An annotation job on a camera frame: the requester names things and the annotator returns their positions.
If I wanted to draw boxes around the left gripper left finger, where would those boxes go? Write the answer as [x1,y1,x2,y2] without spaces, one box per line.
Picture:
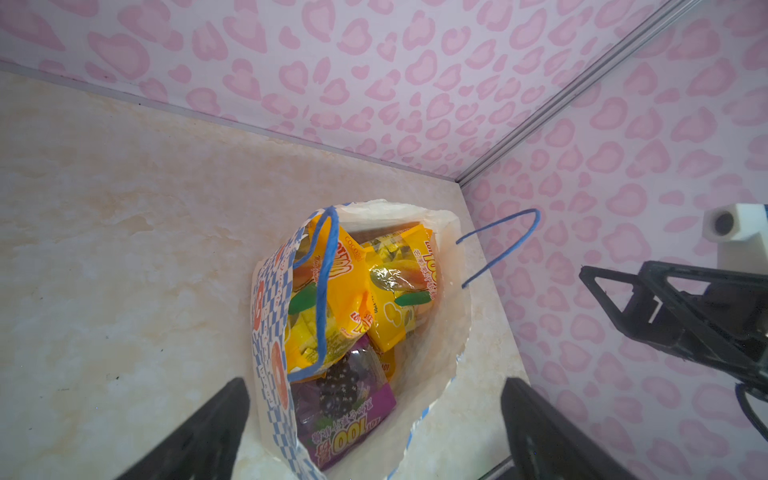
[120,377,251,480]

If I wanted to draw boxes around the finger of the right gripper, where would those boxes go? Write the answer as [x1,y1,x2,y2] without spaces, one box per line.
[579,261,767,384]

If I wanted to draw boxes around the yellow candy bag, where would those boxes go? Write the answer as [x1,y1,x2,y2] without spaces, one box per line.
[284,207,374,383]
[362,223,439,353]

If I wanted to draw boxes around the white paper bag blue handles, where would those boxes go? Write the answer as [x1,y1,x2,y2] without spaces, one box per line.
[250,200,522,479]

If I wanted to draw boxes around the purple grape candy bag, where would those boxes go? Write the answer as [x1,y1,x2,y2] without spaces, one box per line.
[291,336,397,471]

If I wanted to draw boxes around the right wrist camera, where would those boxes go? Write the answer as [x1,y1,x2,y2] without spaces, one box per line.
[702,203,768,275]

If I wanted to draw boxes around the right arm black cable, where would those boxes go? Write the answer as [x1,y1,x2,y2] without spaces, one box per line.
[734,382,768,445]

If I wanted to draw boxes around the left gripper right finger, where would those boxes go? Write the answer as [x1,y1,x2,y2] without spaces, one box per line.
[501,378,634,480]

